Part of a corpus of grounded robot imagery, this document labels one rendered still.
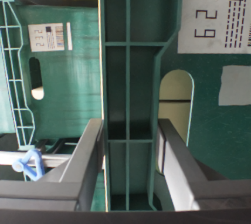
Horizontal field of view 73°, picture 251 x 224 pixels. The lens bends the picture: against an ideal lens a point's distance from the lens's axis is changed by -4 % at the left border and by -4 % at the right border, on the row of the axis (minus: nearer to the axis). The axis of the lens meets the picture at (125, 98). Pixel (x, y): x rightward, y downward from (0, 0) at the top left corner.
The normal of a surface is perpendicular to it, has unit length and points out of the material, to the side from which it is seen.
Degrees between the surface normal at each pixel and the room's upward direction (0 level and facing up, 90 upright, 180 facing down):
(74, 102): 98
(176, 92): 92
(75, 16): 91
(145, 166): 97
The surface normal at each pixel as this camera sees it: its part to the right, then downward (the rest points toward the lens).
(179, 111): 0.00, 0.29
